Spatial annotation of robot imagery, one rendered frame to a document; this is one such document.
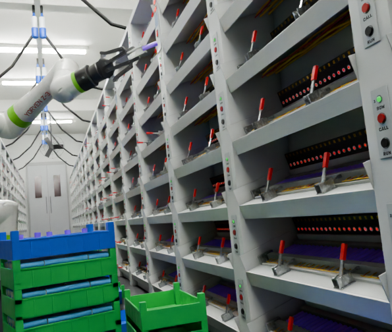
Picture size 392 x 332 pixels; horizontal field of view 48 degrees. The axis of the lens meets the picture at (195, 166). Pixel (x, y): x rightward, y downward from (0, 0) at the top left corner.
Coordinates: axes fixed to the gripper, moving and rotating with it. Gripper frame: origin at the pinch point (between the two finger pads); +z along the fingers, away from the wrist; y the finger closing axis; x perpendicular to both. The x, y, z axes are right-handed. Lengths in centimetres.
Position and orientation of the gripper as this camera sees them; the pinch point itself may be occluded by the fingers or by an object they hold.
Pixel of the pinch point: (136, 52)
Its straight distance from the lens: 179.7
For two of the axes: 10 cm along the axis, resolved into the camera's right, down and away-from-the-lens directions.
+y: 4.1, 9.0, 1.2
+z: 8.9, -3.8, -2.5
